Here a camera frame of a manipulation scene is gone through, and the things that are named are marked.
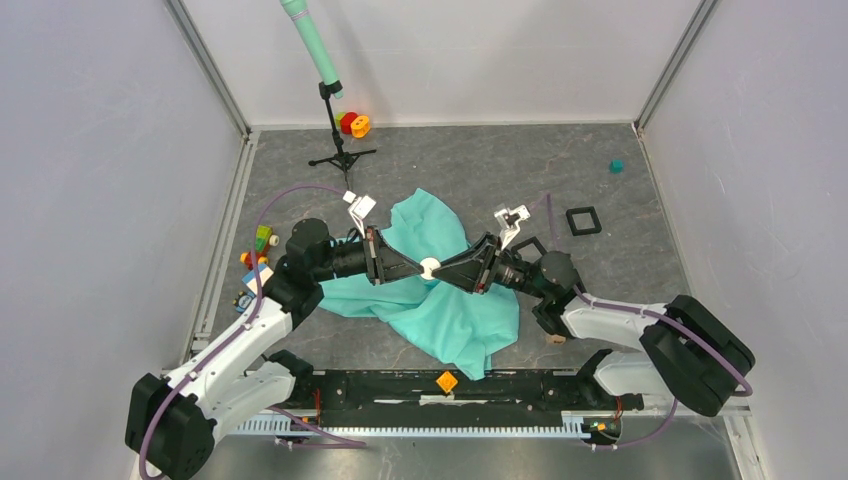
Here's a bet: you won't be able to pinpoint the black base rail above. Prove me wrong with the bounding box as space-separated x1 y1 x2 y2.
267 350 644 428

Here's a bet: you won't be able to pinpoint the black tripod stand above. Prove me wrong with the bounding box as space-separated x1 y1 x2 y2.
307 81 377 191

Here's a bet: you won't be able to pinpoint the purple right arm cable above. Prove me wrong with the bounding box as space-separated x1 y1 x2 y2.
539 193 755 399

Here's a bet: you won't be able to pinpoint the orange diamond marker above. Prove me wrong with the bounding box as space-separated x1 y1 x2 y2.
435 371 459 395

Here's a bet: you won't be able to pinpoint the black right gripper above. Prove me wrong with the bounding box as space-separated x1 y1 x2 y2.
431 233 547 301

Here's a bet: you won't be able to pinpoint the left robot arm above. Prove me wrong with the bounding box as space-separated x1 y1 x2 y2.
125 219 439 479

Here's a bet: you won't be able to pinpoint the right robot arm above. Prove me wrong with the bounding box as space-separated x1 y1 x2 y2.
429 234 756 417

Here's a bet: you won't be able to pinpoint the black square frame middle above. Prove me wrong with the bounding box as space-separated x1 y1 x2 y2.
509 236 548 261

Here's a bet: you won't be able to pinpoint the small teal cube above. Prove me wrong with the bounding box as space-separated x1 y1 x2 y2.
609 159 625 174

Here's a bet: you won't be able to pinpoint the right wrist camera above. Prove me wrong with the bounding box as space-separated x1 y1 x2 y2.
493 204 531 250

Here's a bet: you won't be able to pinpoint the colourful toy brick train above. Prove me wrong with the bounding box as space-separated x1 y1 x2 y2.
240 225 280 270

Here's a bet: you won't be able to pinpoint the blue white toy brick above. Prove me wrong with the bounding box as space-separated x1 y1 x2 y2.
242 263 274 297

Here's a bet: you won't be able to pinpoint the mint green garment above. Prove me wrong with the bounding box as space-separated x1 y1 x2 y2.
320 189 520 380

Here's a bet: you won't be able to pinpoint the red orange toy rings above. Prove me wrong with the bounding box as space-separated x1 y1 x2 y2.
333 111 372 140

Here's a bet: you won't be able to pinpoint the black square frame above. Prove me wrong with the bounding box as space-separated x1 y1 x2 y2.
509 236 548 261
565 206 602 237

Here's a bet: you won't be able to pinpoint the mint green microphone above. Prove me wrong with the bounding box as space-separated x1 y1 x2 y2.
279 0 343 98

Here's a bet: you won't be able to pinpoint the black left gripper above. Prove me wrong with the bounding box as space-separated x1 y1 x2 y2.
313 226 423 285

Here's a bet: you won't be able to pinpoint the black square frame far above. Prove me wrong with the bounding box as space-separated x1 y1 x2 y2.
565 206 602 237

